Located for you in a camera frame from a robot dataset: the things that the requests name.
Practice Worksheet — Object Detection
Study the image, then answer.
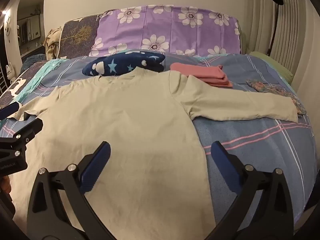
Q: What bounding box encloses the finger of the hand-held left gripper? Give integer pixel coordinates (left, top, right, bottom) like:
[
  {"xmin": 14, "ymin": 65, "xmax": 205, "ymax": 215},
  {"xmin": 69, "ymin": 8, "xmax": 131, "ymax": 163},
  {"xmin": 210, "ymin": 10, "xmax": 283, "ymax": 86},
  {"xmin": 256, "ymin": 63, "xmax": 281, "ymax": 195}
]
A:
[
  {"xmin": 0, "ymin": 102, "xmax": 21, "ymax": 120},
  {"xmin": 0, "ymin": 117, "xmax": 43, "ymax": 153}
]

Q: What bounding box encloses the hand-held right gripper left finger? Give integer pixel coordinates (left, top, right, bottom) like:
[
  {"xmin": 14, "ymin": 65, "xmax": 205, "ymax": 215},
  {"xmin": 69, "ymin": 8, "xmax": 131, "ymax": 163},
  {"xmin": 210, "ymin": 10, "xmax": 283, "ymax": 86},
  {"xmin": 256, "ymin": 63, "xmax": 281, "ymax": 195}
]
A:
[{"xmin": 26, "ymin": 141, "xmax": 112, "ymax": 240}]

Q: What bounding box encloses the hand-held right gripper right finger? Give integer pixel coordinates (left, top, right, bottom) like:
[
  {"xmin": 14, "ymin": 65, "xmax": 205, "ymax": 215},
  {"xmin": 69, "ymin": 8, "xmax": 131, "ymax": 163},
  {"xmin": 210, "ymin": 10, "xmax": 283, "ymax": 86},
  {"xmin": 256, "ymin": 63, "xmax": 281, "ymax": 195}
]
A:
[{"xmin": 211, "ymin": 141, "xmax": 294, "ymax": 240}]

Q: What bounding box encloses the beige long-sleeve shirt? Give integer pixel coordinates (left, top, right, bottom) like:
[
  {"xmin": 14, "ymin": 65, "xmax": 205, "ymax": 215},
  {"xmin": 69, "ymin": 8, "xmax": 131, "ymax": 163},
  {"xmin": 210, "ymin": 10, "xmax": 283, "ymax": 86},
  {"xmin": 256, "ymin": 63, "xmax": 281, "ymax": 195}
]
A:
[{"xmin": 11, "ymin": 69, "xmax": 299, "ymax": 240}]

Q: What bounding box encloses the person's left hand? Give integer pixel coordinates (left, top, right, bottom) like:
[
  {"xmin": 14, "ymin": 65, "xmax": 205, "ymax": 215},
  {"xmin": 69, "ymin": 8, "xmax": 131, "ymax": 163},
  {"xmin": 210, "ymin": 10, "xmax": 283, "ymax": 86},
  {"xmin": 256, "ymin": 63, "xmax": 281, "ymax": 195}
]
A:
[{"xmin": 0, "ymin": 176, "xmax": 12, "ymax": 197}]

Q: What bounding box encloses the dark blanket with white print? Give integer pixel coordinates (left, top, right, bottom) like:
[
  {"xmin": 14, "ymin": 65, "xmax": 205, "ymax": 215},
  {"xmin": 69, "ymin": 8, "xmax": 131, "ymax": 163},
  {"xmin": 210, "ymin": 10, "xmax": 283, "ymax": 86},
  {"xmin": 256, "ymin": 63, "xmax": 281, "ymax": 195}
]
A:
[{"xmin": 0, "ymin": 70, "xmax": 28, "ymax": 103}]

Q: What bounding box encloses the blue plaid bed sheet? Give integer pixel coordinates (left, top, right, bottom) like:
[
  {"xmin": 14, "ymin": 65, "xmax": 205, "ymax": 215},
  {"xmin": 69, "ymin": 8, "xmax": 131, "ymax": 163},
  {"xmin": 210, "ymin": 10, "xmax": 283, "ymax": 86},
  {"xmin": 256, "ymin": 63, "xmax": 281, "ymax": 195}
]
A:
[{"xmin": 0, "ymin": 52, "xmax": 318, "ymax": 230}]

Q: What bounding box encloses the white cat figurine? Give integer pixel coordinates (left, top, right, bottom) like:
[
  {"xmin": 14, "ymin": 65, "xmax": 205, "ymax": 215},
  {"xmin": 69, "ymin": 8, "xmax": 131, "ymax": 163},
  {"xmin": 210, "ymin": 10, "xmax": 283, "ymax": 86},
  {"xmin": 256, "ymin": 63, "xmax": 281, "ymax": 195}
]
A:
[{"xmin": 5, "ymin": 64, "xmax": 16, "ymax": 82}]

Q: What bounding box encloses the turquoise cloth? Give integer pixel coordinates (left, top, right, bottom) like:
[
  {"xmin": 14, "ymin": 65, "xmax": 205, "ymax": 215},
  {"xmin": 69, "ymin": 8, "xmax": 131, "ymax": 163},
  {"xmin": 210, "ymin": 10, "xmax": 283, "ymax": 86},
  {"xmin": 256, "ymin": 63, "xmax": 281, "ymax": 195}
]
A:
[{"xmin": 15, "ymin": 59, "xmax": 67, "ymax": 103}]

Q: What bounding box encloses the beige knit garment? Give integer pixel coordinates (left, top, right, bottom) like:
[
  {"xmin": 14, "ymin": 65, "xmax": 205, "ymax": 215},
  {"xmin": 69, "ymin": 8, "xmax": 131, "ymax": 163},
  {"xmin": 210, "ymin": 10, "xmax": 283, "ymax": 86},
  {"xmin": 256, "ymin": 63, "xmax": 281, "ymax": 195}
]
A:
[{"xmin": 44, "ymin": 27, "xmax": 63, "ymax": 59}]

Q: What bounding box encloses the small floral garment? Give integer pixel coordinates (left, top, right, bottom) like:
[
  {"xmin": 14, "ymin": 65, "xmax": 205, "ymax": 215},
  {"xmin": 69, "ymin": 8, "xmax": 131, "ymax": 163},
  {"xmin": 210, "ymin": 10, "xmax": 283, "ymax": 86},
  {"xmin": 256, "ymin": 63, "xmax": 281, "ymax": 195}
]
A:
[{"xmin": 246, "ymin": 79, "xmax": 307, "ymax": 115}]

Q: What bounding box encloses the folded pink garment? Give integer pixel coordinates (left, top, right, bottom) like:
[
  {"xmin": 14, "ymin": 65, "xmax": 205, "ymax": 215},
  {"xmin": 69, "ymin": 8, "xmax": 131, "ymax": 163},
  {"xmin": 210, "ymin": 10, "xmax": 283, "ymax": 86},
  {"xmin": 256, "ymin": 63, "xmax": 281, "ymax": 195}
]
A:
[{"xmin": 170, "ymin": 62, "xmax": 233, "ymax": 88}]

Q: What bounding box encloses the dark tree-print pillow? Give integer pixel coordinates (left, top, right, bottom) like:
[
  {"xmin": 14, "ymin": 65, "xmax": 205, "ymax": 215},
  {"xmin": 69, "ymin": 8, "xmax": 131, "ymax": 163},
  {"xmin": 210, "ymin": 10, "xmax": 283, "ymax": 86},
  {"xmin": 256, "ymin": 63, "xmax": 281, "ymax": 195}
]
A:
[{"xmin": 57, "ymin": 14, "xmax": 103, "ymax": 58}]

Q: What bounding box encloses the navy star-print cloth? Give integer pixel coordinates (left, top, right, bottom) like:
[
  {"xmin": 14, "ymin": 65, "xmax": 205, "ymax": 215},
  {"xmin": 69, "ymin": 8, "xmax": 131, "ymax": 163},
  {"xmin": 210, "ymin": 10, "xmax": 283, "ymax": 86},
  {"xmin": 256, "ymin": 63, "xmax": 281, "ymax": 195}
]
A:
[{"xmin": 82, "ymin": 51, "xmax": 166, "ymax": 77}]

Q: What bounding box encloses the green pillow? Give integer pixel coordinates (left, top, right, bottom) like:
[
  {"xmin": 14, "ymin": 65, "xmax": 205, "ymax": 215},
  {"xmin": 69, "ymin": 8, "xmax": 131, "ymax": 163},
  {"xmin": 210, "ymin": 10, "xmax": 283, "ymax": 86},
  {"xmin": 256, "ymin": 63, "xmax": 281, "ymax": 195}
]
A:
[{"xmin": 249, "ymin": 51, "xmax": 294, "ymax": 83}]

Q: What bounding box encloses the purple floral quilt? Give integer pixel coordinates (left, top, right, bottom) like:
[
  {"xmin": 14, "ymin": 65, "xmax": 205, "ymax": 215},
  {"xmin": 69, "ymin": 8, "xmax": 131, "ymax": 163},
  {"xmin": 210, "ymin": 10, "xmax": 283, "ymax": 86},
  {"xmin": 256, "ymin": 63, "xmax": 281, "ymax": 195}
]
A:
[{"xmin": 89, "ymin": 4, "xmax": 242, "ymax": 57}]

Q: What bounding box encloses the white curtain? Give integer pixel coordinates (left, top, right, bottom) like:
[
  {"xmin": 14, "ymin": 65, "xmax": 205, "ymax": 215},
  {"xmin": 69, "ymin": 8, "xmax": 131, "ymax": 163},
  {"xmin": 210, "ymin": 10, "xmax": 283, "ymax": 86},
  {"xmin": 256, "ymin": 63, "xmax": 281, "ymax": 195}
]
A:
[{"xmin": 246, "ymin": 0, "xmax": 320, "ymax": 105}]

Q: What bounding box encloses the black floor lamp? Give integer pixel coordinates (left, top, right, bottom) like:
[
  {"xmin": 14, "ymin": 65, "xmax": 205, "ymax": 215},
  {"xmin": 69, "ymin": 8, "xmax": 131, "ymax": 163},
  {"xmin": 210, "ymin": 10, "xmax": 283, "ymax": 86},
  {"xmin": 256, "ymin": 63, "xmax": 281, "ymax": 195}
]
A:
[{"xmin": 266, "ymin": 0, "xmax": 284, "ymax": 57}]

